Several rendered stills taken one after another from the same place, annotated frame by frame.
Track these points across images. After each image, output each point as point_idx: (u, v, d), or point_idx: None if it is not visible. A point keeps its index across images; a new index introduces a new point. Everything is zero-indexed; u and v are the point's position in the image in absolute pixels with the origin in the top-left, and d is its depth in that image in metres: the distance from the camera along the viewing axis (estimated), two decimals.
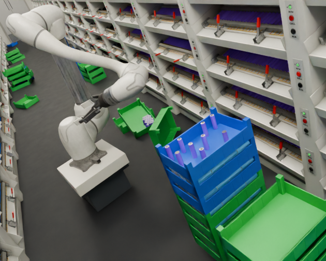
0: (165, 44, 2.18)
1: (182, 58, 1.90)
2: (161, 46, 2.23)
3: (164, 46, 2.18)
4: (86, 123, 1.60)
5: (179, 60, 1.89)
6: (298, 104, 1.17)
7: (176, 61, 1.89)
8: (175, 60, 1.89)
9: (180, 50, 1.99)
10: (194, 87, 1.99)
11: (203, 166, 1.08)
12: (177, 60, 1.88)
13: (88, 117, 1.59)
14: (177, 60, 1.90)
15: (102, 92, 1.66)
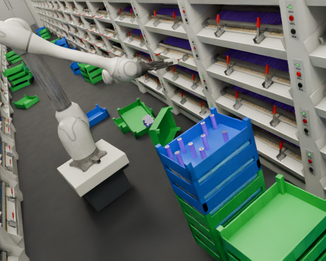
0: (165, 44, 2.18)
1: (182, 58, 1.90)
2: (161, 46, 2.23)
3: (164, 46, 2.18)
4: (167, 62, 1.82)
5: (179, 60, 1.89)
6: (298, 104, 1.17)
7: None
8: None
9: (180, 50, 1.99)
10: (194, 87, 1.99)
11: (203, 166, 1.08)
12: None
13: (163, 66, 1.81)
14: (177, 60, 1.90)
15: None
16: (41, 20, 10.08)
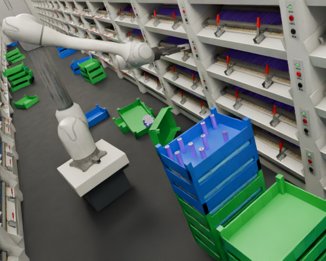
0: (167, 43, 2.18)
1: (184, 54, 1.89)
2: (162, 45, 2.23)
3: (165, 45, 2.18)
4: (180, 47, 1.83)
5: (184, 50, 1.88)
6: (298, 104, 1.17)
7: None
8: None
9: None
10: (194, 87, 1.99)
11: (203, 166, 1.08)
12: None
13: (176, 51, 1.82)
14: None
15: None
16: (41, 20, 10.08)
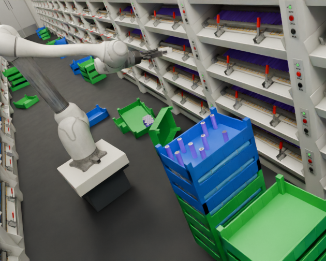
0: (167, 43, 2.18)
1: (184, 54, 1.89)
2: (162, 45, 2.23)
3: (165, 45, 2.18)
4: (162, 51, 1.78)
5: (184, 50, 1.88)
6: (298, 104, 1.17)
7: (183, 47, 1.88)
8: (184, 46, 1.88)
9: (182, 48, 1.99)
10: (194, 87, 1.99)
11: (203, 166, 1.08)
12: (184, 48, 1.88)
13: (157, 55, 1.77)
14: (183, 49, 1.89)
15: None
16: (41, 20, 10.08)
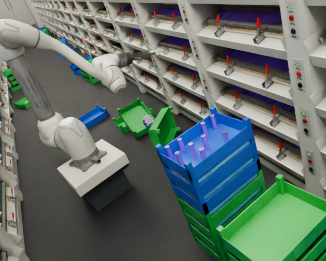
0: (167, 43, 2.18)
1: (184, 54, 1.89)
2: (162, 45, 2.23)
3: (165, 45, 2.18)
4: (150, 53, 2.05)
5: (184, 50, 1.88)
6: (298, 104, 1.17)
7: (183, 47, 1.88)
8: (184, 46, 1.88)
9: (182, 48, 1.99)
10: (194, 87, 1.99)
11: (203, 166, 1.08)
12: (184, 48, 1.88)
13: (147, 56, 2.04)
14: (183, 49, 1.89)
15: None
16: (41, 20, 10.08)
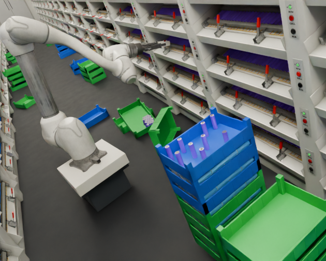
0: None
1: (184, 54, 1.89)
2: None
3: None
4: (161, 43, 2.04)
5: (184, 50, 1.88)
6: (298, 104, 1.17)
7: (183, 47, 1.88)
8: (184, 46, 1.88)
9: (182, 48, 1.99)
10: (194, 87, 1.99)
11: (203, 166, 1.08)
12: (184, 48, 1.88)
13: (157, 47, 2.04)
14: (183, 49, 1.89)
15: None
16: (41, 20, 10.08)
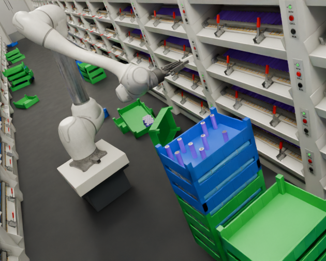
0: (167, 42, 2.18)
1: (184, 54, 1.89)
2: (163, 44, 2.23)
3: (166, 44, 2.18)
4: (183, 62, 1.64)
5: (184, 50, 1.88)
6: (298, 104, 1.17)
7: (183, 47, 1.88)
8: (184, 46, 1.88)
9: (182, 48, 1.99)
10: (194, 87, 1.99)
11: (203, 166, 1.08)
12: (184, 48, 1.88)
13: (180, 68, 1.63)
14: (183, 49, 1.89)
15: None
16: None
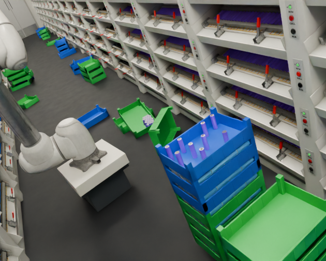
0: (167, 42, 2.18)
1: (184, 54, 1.89)
2: (163, 44, 2.23)
3: (166, 44, 2.18)
4: None
5: (184, 50, 1.88)
6: (298, 104, 1.17)
7: (183, 47, 1.88)
8: (184, 46, 1.88)
9: (182, 48, 1.99)
10: (194, 87, 1.99)
11: (203, 166, 1.08)
12: (184, 48, 1.88)
13: None
14: (183, 49, 1.89)
15: None
16: (41, 20, 10.08)
